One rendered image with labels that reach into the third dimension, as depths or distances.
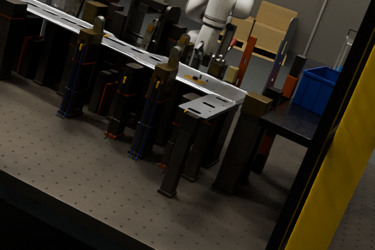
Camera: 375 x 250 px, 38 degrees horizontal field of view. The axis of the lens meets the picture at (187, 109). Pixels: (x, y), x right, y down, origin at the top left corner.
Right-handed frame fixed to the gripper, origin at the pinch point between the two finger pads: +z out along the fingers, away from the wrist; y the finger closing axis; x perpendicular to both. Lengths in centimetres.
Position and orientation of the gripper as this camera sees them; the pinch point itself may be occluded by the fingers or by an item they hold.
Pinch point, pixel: (200, 65)
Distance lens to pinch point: 201.9
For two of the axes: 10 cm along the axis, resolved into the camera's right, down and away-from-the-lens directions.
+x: 8.6, 4.0, -3.2
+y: -4.2, 1.7, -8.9
